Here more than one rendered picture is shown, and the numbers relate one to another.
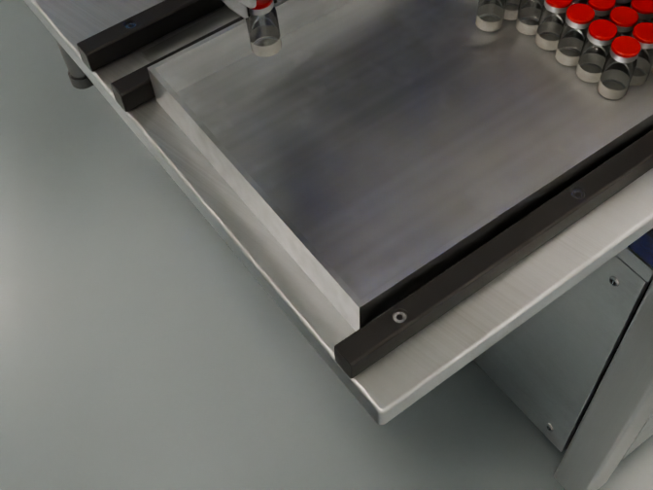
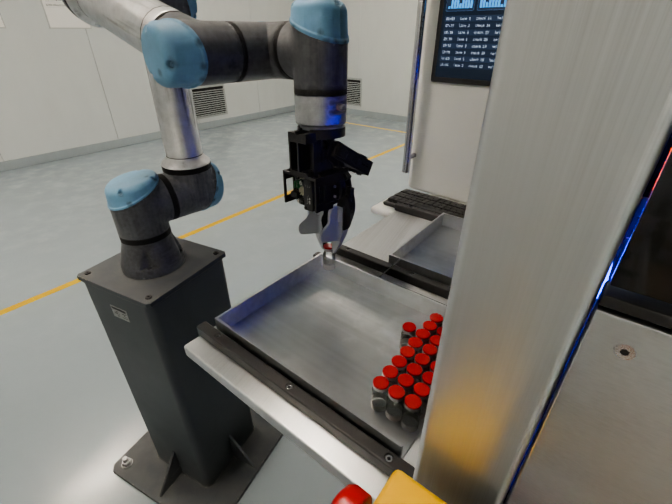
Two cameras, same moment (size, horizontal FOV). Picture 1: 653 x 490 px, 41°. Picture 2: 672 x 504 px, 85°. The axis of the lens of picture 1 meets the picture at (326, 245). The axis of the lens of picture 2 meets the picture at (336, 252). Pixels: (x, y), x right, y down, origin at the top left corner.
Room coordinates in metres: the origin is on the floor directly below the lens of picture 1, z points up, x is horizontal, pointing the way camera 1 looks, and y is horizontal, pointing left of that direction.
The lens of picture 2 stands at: (0.31, -0.51, 1.31)
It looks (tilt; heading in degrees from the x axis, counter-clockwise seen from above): 31 degrees down; 72
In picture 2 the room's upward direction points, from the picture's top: straight up
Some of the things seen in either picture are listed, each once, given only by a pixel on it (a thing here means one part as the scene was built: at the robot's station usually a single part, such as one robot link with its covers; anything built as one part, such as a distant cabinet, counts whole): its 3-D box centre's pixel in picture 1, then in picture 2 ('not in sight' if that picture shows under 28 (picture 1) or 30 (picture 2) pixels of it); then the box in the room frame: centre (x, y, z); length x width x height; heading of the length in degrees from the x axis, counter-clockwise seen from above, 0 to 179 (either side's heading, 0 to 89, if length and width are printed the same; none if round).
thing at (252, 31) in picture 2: not in sight; (264, 51); (0.40, 0.12, 1.28); 0.11 x 0.11 x 0.08; 28
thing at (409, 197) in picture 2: not in sight; (447, 210); (0.98, 0.40, 0.82); 0.40 x 0.14 x 0.02; 121
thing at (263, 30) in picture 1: (262, 24); (329, 257); (0.47, 0.03, 0.96); 0.02 x 0.02 x 0.04
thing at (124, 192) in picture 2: not in sight; (140, 202); (0.12, 0.41, 0.96); 0.13 x 0.12 x 0.14; 28
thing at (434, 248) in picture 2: not in sight; (492, 262); (0.82, 0.00, 0.90); 0.34 x 0.26 x 0.04; 124
